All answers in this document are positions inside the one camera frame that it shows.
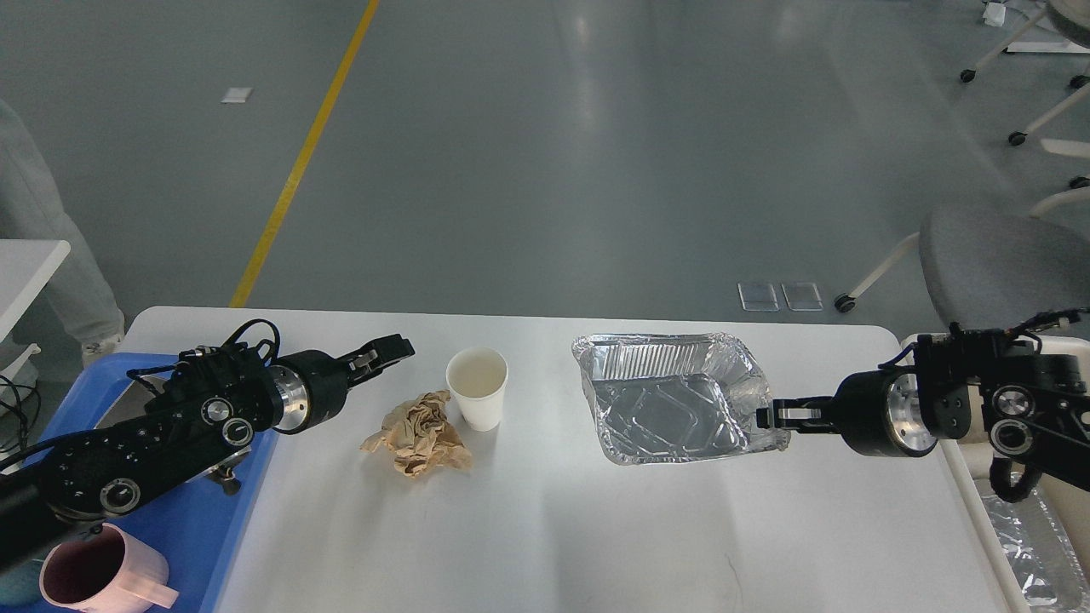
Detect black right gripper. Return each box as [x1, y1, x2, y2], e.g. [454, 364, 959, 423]
[758, 371, 938, 458]

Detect white paper cup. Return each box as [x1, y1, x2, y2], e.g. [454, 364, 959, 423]
[446, 347, 509, 432]

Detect foil tray in bin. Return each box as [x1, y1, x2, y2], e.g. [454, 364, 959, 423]
[974, 478, 1089, 612]

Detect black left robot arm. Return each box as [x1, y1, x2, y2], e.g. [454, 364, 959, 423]
[1, 318, 414, 573]

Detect stainless steel rectangular tray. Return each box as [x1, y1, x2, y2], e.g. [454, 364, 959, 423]
[93, 375, 166, 428]

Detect white rolling chair base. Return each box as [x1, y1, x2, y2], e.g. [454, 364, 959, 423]
[959, 0, 1090, 214]

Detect aluminium foil tray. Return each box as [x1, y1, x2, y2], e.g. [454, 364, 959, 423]
[571, 330, 791, 466]

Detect pink plastic mug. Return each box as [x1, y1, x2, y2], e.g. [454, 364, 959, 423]
[38, 522, 180, 612]

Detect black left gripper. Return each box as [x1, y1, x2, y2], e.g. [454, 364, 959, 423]
[270, 335, 416, 435]

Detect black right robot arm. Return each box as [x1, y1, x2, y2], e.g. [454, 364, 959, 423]
[756, 307, 1089, 503]

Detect cream plastic bin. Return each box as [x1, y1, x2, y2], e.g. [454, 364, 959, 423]
[900, 332, 1090, 613]

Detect blue plastic tray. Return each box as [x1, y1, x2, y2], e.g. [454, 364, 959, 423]
[43, 352, 276, 612]

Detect brown paper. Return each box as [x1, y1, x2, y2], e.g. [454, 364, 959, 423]
[359, 389, 473, 478]

